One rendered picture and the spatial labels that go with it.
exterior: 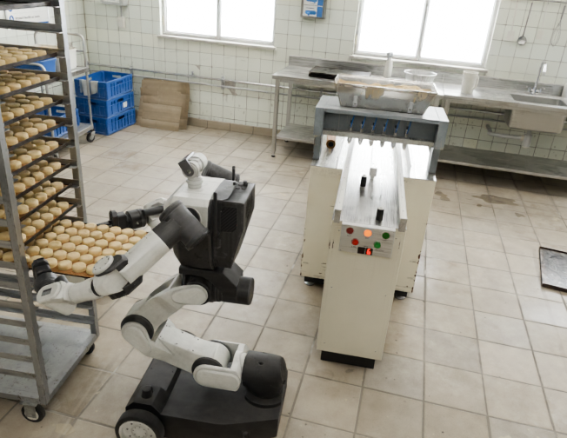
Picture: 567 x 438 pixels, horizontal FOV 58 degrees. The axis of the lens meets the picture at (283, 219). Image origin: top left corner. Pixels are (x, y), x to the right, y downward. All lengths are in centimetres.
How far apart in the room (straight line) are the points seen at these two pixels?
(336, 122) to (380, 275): 98
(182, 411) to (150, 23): 518
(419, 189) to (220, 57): 389
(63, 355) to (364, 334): 145
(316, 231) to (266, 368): 118
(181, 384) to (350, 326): 87
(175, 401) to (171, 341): 25
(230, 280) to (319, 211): 123
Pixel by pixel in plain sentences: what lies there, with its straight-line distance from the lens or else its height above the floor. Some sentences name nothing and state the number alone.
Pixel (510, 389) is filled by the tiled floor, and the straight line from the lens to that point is 301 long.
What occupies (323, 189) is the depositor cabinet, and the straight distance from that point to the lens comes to 306.
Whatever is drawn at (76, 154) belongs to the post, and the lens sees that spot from 235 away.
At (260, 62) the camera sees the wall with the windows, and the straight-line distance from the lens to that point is 625.
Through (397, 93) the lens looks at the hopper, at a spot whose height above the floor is 129.
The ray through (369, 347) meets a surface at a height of 16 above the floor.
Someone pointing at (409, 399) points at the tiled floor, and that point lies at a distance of 275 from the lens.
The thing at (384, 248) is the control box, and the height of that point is 75.
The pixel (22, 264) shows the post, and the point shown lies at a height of 81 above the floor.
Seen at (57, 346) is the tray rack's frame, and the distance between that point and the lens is 278.
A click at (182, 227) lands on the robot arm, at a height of 107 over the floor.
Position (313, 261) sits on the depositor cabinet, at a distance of 328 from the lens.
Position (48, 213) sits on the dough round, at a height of 88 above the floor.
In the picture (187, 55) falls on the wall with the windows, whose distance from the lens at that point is 657.
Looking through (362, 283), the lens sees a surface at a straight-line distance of 252.
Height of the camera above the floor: 185
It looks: 26 degrees down
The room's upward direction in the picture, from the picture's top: 4 degrees clockwise
